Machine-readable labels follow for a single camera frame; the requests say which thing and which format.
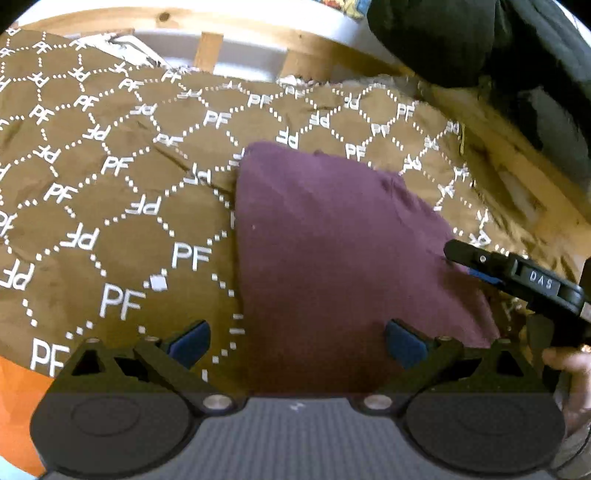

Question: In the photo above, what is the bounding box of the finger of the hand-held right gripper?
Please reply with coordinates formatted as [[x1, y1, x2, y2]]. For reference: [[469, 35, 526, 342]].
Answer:
[[443, 239, 514, 286]]

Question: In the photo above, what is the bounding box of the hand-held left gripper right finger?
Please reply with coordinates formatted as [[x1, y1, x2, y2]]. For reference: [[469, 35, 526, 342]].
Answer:
[[362, 318, 540, 414]]

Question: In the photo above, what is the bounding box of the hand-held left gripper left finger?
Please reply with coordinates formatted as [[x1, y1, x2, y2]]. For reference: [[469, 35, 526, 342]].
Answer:
[[68, 319, 234, 415]]

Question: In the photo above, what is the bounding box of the maroon small garment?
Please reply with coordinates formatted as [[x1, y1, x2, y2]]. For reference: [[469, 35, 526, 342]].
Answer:
[[231, 141, 505, 398]]

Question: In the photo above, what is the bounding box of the person's right hand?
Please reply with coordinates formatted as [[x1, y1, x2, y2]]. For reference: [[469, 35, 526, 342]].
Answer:
[[541, 346, 591, 437]]

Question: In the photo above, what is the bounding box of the orange cloth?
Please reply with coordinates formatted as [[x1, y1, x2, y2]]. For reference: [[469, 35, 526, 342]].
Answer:
[[0, 354, 63, 477]]

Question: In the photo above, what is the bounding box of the brown patterned blanket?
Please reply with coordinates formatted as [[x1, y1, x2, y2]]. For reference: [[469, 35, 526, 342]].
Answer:
[[0, 28, 575, 386]]

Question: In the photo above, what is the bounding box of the black cloth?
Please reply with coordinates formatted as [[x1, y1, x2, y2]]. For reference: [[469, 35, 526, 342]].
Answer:
[[367, 0, 591, 185]]

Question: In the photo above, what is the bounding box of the colourful printed cloth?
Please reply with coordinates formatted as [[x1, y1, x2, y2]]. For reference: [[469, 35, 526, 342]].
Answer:
[[321, 0, 372, 20]]

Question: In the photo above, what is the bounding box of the wooden bed frame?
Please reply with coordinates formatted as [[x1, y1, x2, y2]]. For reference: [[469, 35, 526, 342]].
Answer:
[[9, 7, 591, 259]]

